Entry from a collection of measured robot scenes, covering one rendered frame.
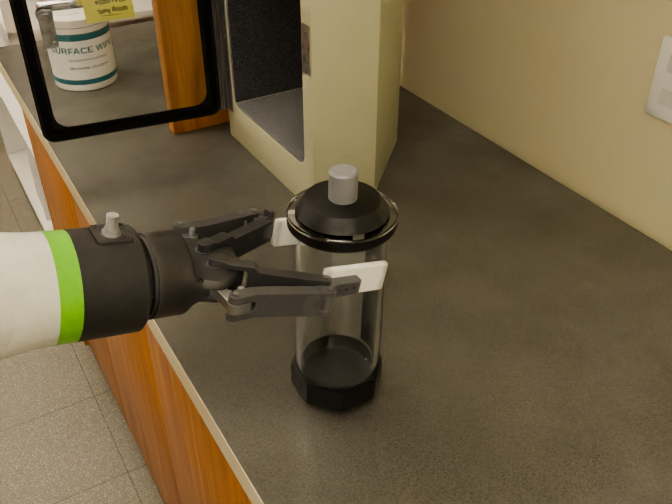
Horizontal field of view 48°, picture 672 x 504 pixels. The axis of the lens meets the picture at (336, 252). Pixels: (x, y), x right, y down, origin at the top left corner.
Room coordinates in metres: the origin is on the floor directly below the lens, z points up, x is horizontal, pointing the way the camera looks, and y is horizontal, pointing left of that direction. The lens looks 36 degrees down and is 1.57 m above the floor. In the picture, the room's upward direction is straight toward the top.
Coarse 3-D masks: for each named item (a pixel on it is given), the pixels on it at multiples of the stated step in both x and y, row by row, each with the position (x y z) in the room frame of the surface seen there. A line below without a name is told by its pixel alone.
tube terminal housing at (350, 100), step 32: (224, 0) 1.23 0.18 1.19; (320, 0) 0.99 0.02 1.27; (352, 0) 1.01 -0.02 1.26; (384, 0) 1.06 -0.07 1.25; (320, 32) 0.99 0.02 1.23; (352, 32) 1.01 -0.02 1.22; (384, 32) 1.07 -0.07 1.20; (320, 64) 0.99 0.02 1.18; (352, 64) 1.01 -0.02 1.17; (384, 64) 1.08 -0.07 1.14; (320, 96) 0.98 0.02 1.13; (352, 96) 1.01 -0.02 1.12; (384, 96) 1.09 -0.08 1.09; (256, 128) 1.15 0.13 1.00; (320, 128) 0.98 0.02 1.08; (352, 128) 1.01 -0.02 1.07; (384, 128) 1.10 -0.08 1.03; (288, 160) 1.05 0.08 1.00; (320, 160) 0.98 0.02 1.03; (352, 160) 1.01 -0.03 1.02; (384, 160) 1.11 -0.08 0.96
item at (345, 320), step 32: (384, 224) 0.59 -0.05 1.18; (320, 256) 0.57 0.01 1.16; (352, 256) 0.57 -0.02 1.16; (384, 256) 0.59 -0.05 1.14; (320, 320) 0.57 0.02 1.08; (352, 320) 0.56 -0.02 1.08; (320, 352) 0.57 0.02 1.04; (352, 352) 0.56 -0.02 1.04; (320, 384) 0.57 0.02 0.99; (352, 384) 0.57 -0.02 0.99
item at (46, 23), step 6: (36, 12) 1.12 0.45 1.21; (42, 12) 1.12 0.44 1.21; (48, 12) 1.12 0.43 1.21; (42, 18) 1.11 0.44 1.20; (48, 18) 1.12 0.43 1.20; (42, 24) 1.12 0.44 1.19; (48, 24) 1.12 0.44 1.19; (54, 24) 1.12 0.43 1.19; (42, 30) 1.12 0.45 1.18; (48, 30) 1.12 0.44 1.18; (54, 30) 1.12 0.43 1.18; (42, 36) 1.12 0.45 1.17; (48, 36) 1.12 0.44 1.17; (54, 36) 1.12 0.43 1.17; (48, 42) 1.12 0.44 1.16; (54, 42) 1.12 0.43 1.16; (48, 48) 1.12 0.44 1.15
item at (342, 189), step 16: (336, 176) 0.60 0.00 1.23; (352, 176) 0.60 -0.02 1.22; (320, 192) 0.62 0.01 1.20; (336, 192) 0.60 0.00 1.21; (352, 192) 0.60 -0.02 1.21; (368, 192) 0.62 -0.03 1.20; (304, 208) 0.59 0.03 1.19; (320, 208) 0.59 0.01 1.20; (336, 208) 0.59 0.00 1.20; (352, 208) 0.59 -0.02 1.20; (368, 208) 0.59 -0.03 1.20; (384, 208) 0.60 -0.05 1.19; (304, 224) 0.58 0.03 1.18; (320, 224) 0.57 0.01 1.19; (336, 224) 0.57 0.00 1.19; (352, 224) 0.57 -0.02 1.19; (368, 224) 0.58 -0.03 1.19
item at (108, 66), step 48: (48, 0) 1.14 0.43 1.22; (96, 0) 1.16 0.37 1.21; (144, 0) 1.19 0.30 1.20; (192, 0) 1.22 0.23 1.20; (96, 48) 1.16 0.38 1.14; (144, 48) 1.19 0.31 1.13; (192, 48) 1.22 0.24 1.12; (96, 96) 1.15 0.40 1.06; (144, 96) 1.18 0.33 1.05; (192, 96) 1.22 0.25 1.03
